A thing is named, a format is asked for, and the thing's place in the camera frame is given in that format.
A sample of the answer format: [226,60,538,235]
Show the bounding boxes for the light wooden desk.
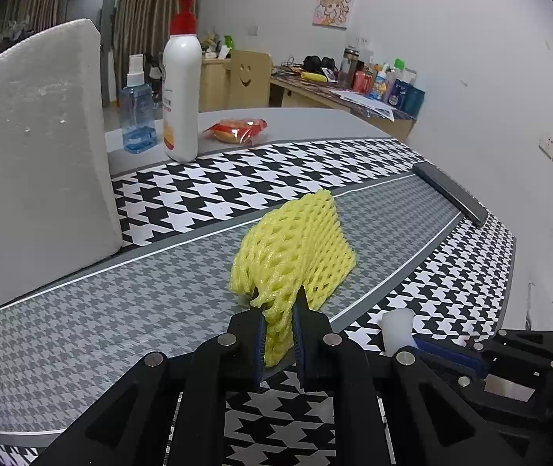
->
[269,70,416,142]
[201,56,231,113]

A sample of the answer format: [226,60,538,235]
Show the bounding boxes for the black flat bar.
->
[412,161,489,227]

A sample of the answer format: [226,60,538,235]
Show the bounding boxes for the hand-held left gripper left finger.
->
[33,287,265,466]

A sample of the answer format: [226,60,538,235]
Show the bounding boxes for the red orange snack packet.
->
[201,117,270,146]

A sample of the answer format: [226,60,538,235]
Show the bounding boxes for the clear blue spray bottle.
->
[121,53,155,155]

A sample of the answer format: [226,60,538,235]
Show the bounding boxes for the black bag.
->
[302,55,338,74]

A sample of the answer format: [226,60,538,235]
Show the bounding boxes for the black white houndstooth mat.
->
[0,137,518,466]

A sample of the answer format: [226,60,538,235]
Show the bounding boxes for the wooden chair smiley cutout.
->
[227,49,272,110]

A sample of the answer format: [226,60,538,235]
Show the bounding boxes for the white foam piece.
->
[378,308,416,356]

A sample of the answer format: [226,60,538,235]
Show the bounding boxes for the white foam box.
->
[0,18,124,311]

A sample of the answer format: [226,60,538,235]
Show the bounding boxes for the printed paper sheets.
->
[327,88,396,122]

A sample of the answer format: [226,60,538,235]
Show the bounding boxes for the glass balcony door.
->
[64,0,113,104]

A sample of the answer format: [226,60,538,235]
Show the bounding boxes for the white lotion bottle red pump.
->
[162,0,203,164]

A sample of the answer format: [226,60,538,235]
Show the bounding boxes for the yellow foam fruit net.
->
[229,189,359,369]

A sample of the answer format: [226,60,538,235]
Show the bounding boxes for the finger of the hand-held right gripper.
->
[411,336,505,374]
[432,364,489,403]

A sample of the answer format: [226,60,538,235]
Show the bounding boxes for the cartoon wall poster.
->
[312,0,355,31]

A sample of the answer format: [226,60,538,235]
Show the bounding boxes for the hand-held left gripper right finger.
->
[291,285,516,466]

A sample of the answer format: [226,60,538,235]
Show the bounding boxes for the row of toiletry bottles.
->
[337,45,426,118]

